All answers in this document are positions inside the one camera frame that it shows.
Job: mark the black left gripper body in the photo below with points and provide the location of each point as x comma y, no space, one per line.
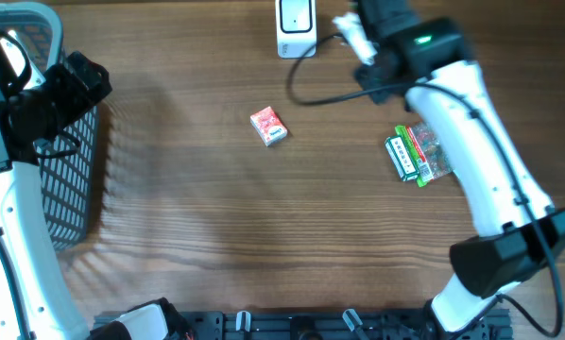
62,97

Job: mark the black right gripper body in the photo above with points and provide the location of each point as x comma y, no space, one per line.
368,78

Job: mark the green chewing gum pack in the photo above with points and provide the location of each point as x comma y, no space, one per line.
401,158

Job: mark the green snack bag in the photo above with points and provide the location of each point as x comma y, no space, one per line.
426,152

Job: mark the red small box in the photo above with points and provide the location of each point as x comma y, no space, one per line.
269,126

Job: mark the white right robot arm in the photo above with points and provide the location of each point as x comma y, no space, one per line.
519,231

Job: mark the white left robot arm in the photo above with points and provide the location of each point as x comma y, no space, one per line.
35,302

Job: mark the white barcode scanner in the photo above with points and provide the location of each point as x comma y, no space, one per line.
296,23

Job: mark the grey plastic mesh basket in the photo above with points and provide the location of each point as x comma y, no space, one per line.
66,164

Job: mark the black mounting rail base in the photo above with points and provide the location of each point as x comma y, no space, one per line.
389,324

